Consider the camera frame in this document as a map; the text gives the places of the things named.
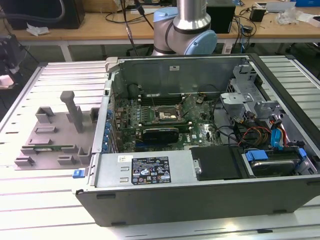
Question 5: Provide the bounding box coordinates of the metal socket cover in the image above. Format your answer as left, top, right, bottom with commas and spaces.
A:
174, 102, 187, 119

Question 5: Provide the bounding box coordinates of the CPU socket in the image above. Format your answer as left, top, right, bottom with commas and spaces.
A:
149, 103, 185, 125

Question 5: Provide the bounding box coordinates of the black graphics card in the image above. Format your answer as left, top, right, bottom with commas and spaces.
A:
142, 127, 180, 145

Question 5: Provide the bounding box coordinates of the green motherboard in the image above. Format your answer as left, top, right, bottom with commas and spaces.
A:
113, 96, 223, 152

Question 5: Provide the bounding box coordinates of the black plastic shroud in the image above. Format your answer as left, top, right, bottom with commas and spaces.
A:
189, 145, 246, 181

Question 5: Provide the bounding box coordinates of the silver power supply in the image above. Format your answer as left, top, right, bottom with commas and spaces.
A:
94, 150, 195, 189

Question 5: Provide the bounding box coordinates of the grey case latch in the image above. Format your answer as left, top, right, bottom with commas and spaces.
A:
104, 56, 118, 74

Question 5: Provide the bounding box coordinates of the metal disk bay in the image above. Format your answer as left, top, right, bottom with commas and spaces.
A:
219, 91, 254, 118

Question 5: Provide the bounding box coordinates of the open grey PC case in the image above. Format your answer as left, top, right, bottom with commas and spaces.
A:
74, 52, 320, 227

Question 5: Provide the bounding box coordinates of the blue case latch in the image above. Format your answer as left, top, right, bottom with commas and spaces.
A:
71, 168, 86, 180

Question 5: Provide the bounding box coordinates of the wooden desk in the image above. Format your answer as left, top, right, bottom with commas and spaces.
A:
0, 4, 320, 63

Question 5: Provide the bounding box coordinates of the grey parts rack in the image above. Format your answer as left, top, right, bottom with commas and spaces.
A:
13, 90, 101, 171

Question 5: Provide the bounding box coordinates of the black speaker box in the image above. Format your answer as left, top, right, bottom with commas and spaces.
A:
206, 4, 237, 35

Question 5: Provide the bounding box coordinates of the hard disk in blue carrier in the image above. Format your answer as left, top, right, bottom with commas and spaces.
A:
243, 146, 308, 180

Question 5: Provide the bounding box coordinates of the small black cube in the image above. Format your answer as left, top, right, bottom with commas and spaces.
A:
249, 6, 266, 23

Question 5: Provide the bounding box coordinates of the crumpled white paper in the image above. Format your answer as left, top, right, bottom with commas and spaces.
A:
26, 22, 50, 37

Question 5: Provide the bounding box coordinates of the large black box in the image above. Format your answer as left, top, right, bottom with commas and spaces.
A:
0, 0, 86, 31

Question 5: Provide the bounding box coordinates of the crumpled clear plastic bag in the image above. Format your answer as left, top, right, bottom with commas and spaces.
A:
276, 6, 300, 26

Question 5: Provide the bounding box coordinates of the white flat box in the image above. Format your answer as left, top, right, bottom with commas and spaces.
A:
297, 11, 320, 28

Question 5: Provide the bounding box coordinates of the blue box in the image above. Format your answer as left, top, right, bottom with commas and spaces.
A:
294, 0, 320, 13

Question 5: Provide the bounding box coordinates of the black cable bundle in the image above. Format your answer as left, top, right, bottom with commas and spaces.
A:
211, 99, 242, 147

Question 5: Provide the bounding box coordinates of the orange red wire bundle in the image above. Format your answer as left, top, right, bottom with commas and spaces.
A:
238, 125, 273, 148

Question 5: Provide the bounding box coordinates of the blue flat data cable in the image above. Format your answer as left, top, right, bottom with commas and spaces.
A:
270, 124, 286, 151

